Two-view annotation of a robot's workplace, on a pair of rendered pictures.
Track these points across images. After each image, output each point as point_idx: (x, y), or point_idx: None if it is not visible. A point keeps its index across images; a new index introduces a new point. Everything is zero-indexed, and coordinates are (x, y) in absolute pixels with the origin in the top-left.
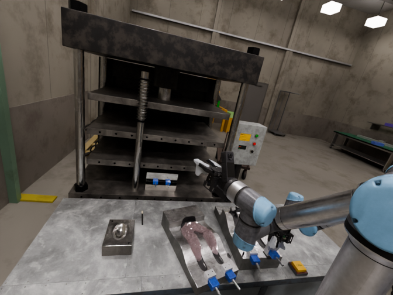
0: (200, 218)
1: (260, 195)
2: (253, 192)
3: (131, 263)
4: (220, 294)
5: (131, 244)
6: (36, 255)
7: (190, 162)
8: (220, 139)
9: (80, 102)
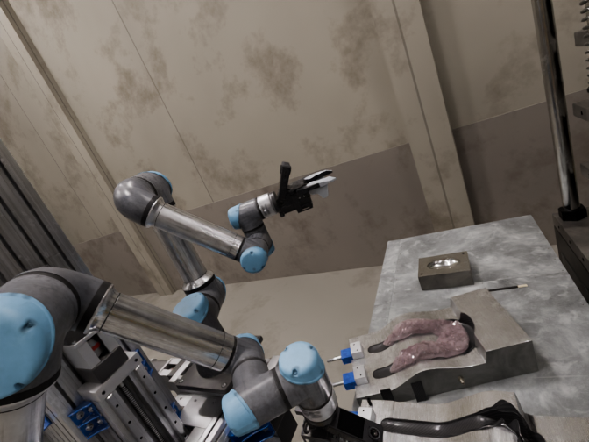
0: (480, 349)
1: (242, 204)
2: (247, 201)
3: (408, 293)
4: (332, 359)
5: (419, 276)
6: (427, 238)
7: None
8: None
9: (542, 61)
